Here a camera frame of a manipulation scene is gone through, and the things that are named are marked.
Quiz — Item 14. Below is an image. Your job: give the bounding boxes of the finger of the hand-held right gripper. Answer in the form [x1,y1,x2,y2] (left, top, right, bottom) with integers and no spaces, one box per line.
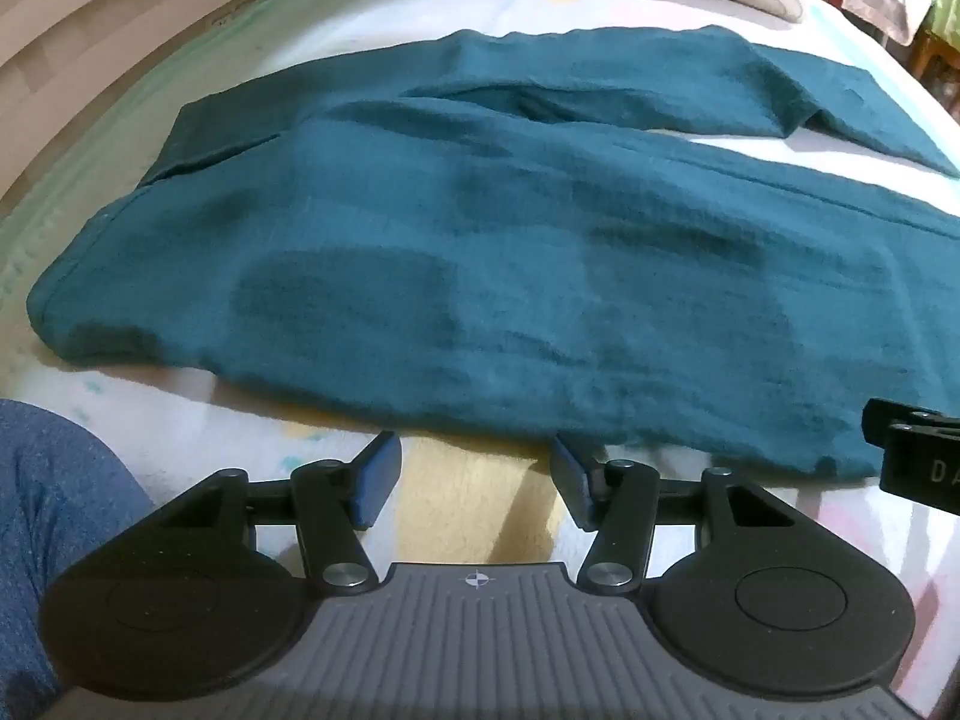
[861,396,960,449]

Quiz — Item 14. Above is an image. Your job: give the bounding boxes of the wooden headboard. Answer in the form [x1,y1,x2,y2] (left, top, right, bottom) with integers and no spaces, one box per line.
[0,0,353,200]

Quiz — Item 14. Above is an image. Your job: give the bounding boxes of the teal pants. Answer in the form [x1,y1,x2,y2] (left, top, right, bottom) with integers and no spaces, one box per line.
[26,24,960,481]

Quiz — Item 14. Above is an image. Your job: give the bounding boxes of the person's blue clothed leg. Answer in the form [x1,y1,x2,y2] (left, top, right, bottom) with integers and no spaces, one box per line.
[0,399,160,720]

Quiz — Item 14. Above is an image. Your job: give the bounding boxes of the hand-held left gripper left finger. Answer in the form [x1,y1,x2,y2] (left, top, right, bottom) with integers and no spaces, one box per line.
[154,431,400,592]

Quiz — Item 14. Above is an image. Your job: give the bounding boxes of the white patterned bed sheet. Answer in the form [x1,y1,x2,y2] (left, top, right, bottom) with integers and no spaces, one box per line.
[0,0,960,720]

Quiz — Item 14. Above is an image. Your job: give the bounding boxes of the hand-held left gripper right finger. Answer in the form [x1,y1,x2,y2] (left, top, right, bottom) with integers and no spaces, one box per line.
[551,433,796,592]

